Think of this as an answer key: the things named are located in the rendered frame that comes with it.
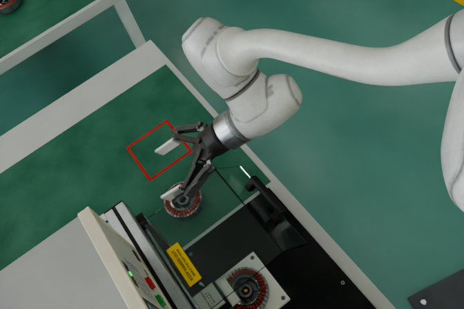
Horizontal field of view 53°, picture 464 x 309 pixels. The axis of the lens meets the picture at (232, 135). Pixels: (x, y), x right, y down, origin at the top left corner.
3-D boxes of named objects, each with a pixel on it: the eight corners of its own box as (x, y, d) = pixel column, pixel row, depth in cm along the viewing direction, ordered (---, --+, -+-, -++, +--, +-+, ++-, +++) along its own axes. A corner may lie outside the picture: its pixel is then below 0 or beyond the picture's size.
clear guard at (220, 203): (240, 166, 109) (235, 154, 104) (307, 243, 97) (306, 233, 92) (122, 252, 104) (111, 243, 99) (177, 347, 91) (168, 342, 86)
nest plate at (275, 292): (253, 252, 122) (253, 251, 121) (290, 299, 114) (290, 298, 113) (207, 289, 119) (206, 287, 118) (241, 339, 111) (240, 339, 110)
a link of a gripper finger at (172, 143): (172, 139, 120) (172, 137, 120) (154, 152, 123) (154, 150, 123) (181, 143, 122) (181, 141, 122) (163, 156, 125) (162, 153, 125)
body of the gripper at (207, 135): (237, 154, 111) (208, 172, 115) (230, 125, 116) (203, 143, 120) (216, 144, 106) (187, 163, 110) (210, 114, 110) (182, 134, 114)
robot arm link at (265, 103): (259, 126, 114) (224, 87, 110) (311, 92, 107) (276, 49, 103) (253, 151, 105) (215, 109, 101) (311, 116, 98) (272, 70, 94)
